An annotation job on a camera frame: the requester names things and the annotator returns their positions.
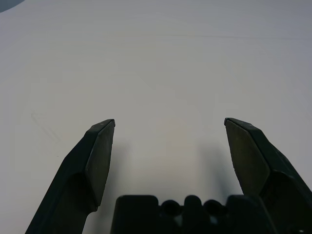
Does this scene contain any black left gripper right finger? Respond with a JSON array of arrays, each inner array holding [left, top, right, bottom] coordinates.
[[223, 117, 312, 234]]

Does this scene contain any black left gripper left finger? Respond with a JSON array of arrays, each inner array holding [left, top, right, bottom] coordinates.
[[24, 118, 116, 234]]

